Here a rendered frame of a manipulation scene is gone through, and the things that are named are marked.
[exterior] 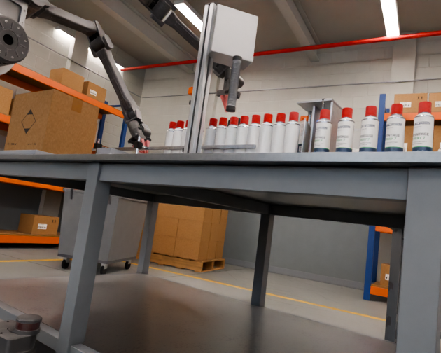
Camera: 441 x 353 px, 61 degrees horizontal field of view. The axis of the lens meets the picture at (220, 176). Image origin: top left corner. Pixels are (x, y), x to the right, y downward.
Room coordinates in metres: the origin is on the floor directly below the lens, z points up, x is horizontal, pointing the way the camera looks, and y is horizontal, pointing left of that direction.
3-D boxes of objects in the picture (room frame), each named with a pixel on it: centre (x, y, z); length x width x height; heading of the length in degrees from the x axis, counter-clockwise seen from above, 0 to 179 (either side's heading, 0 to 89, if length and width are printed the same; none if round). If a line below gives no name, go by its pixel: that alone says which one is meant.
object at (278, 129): (1.32, -0.19, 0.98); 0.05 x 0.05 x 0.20
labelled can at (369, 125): (1.13, -0.44, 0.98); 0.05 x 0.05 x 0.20
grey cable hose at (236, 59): (1.34, -0.01, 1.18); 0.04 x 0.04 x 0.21
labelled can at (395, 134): (1.08, -0.50, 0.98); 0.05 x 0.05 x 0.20
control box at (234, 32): (1.38, 0.03, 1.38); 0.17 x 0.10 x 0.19; 108
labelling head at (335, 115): (1.33, -0.33, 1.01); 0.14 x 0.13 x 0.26; 53
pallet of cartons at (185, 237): (5.45, 0.48, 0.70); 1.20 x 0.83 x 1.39; 66
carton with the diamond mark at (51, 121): (1.68, 0.79, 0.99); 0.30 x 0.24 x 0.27; 57
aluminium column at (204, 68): (1.37, 0.12, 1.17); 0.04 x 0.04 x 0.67; 53
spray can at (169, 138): (1.65, 0.24, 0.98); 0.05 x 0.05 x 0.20
